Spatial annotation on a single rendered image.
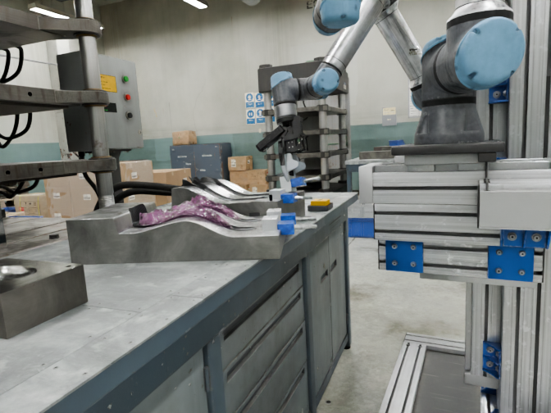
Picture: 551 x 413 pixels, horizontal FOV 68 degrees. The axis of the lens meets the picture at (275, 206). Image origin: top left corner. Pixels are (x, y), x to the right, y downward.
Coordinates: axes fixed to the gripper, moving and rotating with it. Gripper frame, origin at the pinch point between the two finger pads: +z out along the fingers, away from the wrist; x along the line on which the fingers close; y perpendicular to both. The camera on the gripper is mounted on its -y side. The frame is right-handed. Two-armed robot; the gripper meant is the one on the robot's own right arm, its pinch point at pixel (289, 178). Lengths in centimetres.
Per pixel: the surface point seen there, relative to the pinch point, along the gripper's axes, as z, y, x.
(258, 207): 8.9, -4.4, -17.4
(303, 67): -167, -92, 354
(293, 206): 9.8, 1.6, -3.9
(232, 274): 23, 6, -57
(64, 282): 19, -12, -81
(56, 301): 22, -13, -82
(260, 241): 17.5, 8.0, -45.7
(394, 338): 84, 12, 95
